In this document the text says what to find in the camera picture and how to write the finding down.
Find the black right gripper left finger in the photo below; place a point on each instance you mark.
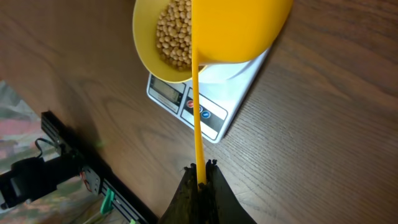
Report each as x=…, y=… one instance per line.
x=183, y=209

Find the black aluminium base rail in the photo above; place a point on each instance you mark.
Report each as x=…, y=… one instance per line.
x=98, y=176

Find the white digital kitchen scale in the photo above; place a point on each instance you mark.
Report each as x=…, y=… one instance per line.
x=222, y=89

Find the orange plastic measuring scoop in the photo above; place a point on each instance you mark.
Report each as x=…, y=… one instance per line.
x=230, y=31

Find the pale yellow plastic bowl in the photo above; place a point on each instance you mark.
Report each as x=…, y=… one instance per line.
x=144, y=23

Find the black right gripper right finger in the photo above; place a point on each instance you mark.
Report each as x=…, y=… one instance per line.
x=224, y=206

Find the soybeans in yellow bowl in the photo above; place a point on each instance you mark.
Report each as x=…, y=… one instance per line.
x=174, y=34

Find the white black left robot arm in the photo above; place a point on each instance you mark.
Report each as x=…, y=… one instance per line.
x=34, y=178

